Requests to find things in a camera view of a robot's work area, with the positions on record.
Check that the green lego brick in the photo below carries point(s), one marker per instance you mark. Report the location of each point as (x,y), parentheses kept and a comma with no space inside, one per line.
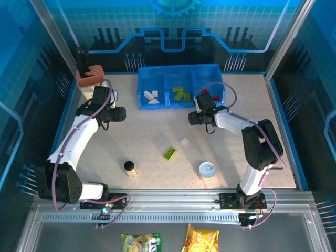
(179,95)
(170,153)
(187,97)

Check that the red lego brick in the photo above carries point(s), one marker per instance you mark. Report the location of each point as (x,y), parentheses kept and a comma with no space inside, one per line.
(216,98)
(205,91)

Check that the long white lego brick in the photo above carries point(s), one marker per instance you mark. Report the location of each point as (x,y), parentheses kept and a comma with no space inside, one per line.
(147,94)

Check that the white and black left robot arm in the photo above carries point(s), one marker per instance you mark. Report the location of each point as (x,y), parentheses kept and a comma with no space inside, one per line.
(71,141)

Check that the cream holder with pink top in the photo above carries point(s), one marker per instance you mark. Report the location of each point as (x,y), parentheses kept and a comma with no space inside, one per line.
(90,76)

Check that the blue three-compartment plastic bin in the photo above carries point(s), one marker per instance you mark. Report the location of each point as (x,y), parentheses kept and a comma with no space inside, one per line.
(155,78)

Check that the small bottle with black cap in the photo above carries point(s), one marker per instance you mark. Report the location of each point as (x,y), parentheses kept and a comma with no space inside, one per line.
(129,166)

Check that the silver tin can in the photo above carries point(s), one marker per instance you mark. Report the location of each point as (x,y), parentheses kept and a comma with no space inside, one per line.
(207,169)

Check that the small circuit board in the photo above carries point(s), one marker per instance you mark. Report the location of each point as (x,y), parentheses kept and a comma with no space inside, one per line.
(249,218)
(105,210)

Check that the yellow snack bag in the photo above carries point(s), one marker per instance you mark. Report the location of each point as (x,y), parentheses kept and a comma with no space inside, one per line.
(200,240)

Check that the green snack bag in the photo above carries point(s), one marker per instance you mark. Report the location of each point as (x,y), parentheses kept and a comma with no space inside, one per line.
(141,242)

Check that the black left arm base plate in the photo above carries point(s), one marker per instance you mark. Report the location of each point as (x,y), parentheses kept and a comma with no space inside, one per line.
(118,197)

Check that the aluminium mounting rail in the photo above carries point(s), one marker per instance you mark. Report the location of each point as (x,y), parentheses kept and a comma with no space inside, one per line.
(170,199)

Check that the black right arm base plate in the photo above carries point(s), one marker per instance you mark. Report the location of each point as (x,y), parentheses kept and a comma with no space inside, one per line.
(227,200)

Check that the aluminium frame post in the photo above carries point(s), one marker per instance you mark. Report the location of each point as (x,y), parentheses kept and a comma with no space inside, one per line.
(52,32)
(291,31)

